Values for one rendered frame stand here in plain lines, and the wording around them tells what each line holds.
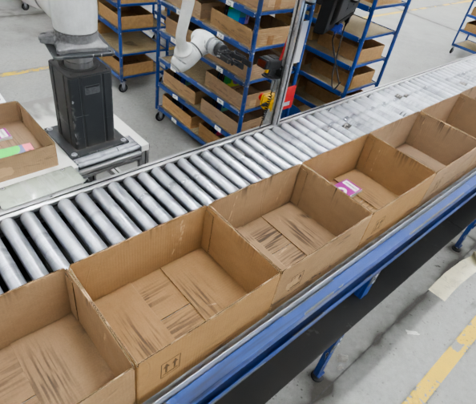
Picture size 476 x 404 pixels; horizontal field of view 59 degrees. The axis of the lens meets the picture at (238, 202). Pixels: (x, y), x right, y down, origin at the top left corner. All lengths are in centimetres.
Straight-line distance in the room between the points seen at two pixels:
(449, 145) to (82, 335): 158
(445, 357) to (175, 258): 167
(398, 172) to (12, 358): 134
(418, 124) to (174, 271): 130
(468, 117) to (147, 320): 184
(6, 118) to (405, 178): 165
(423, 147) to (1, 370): 175
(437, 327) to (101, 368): 194
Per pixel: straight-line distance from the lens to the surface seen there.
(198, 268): 120
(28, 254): 146
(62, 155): 185
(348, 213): 133
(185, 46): 238
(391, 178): 169
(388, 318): 247
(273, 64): 203
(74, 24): 167
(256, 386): 133
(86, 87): 175
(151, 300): 113
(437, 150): 202
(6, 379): 107
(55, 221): 155
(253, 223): 136
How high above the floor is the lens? 180
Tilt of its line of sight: 40 degrees down
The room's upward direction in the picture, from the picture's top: 11 degrees clockwise
